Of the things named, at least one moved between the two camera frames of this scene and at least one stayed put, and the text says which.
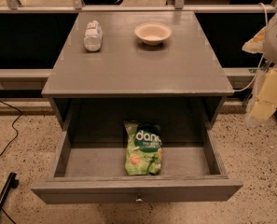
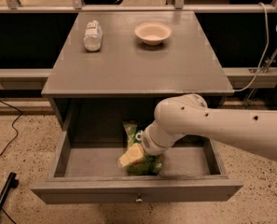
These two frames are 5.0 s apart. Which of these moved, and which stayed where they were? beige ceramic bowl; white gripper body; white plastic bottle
Moved: white gripper body
Stayed: white plastic bottle; beige ceramic bowl
